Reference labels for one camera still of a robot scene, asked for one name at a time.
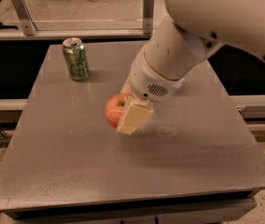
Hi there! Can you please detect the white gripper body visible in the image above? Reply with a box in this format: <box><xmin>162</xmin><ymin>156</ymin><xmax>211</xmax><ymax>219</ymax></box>
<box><xmin>130</xmin><ymin>48</ymin><xmax>184</xmax><ymax>102</ymax></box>

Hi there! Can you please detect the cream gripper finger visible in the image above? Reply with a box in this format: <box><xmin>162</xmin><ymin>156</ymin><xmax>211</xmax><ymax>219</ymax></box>
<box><xmin>120</xmin><ymin>77</ymin><xmax>132</xmax><ymax>94</ymax></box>
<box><xmin>117</xmin><ymin>97</ymin><xmax>153</xmax><ymax>135</ymax></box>

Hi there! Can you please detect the red apple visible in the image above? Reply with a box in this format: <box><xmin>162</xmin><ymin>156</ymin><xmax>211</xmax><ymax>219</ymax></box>
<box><xmin>105</xmin><ymin>93</ymin><xmax>130</xmax><ymax>129</ymax></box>

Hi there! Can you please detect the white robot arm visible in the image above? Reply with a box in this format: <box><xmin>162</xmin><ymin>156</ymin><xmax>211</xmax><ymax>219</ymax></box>
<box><xmin>117</xmin><ymin>0</ymin><xmax>265</xmax><ymax>134</ymax></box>

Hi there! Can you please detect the green soda can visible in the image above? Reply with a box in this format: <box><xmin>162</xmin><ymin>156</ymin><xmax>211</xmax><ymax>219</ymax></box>
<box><xmin>63</xmin><ymin>37</ymin><xmax>89</xmax><ymax>81</ymax></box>

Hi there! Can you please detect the grey table cabinet base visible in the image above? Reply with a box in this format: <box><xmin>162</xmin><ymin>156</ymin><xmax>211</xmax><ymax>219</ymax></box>
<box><xmin>6</xmin><ymin>191</ymin><xmax>257</xmax><ymax>224</ymax></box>

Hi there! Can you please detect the middle metal railing bracket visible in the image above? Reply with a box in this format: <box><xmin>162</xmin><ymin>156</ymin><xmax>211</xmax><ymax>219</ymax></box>
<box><xmin>143</xmin><ymin>0</ymin><xmax>155</xmax><ymax>35</ymax></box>

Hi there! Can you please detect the metal railing bracket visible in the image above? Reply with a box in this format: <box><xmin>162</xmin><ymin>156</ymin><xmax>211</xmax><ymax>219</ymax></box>
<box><xmin>11</xmin><ymin>0</ymin><xmax>36</xmax><ymax>35</ymax></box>
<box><xmin>143</xmin><ymin>0</ymin><xmax>155</xmax><ymax>35</ymax></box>

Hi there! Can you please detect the left metal railing bracket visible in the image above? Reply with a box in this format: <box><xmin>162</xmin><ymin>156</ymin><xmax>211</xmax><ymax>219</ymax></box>
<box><xmin>11</xmin><ymin>0</ymin><xmax>36</xmax><ymax>35</ymax></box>

